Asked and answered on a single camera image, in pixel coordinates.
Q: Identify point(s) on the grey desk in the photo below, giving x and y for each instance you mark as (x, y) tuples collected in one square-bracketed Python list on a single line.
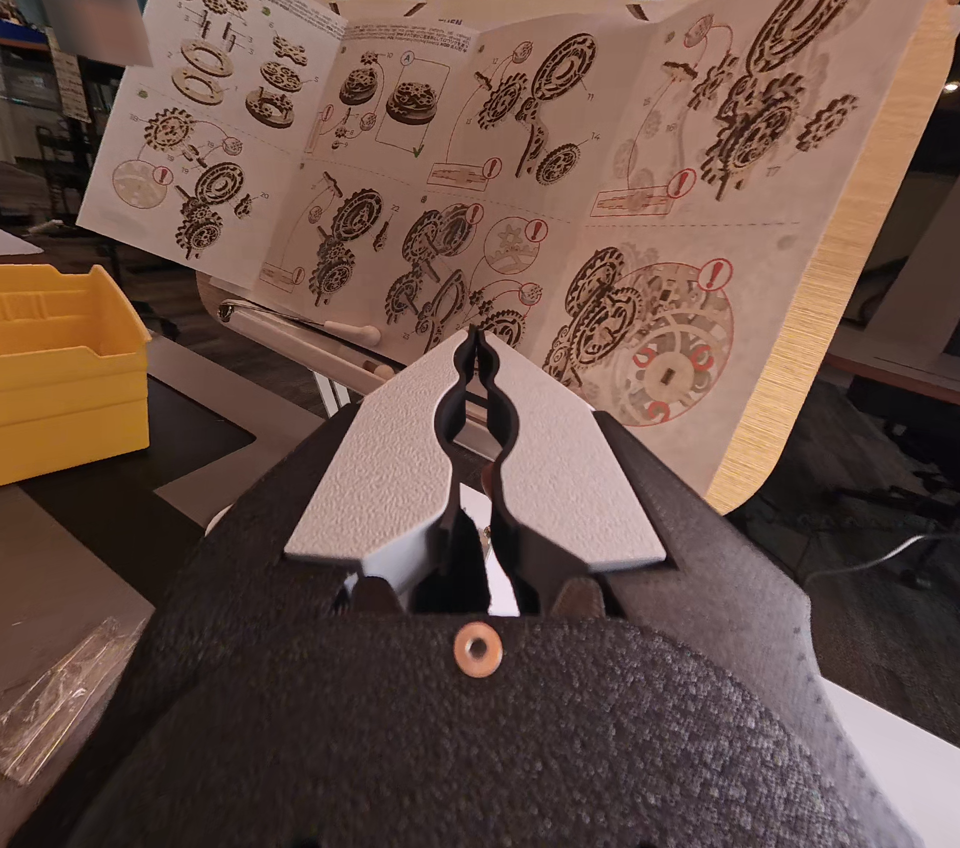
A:
[(45, 563)]

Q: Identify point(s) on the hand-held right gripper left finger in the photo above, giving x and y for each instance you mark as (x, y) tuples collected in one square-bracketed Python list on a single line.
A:
[(375, 473)]

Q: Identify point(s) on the clear plastic bag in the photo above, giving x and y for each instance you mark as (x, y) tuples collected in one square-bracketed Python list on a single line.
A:
[(52, 705)]

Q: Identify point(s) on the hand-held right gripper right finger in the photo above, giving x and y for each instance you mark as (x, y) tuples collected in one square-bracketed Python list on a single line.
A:
[(577, 488)]

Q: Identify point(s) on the light wooden stand board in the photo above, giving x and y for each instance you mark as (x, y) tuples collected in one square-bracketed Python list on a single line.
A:
[(825, 308)]

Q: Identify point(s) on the white stand frame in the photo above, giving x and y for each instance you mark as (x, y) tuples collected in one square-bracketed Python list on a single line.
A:
[(300, 338)]

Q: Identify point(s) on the yellow plastic bin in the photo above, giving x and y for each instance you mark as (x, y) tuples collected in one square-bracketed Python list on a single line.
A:
[(75, 398)]

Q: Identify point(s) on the folded assembly instruction booklet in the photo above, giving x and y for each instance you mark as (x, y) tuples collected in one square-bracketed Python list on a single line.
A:
[(450, 113)]

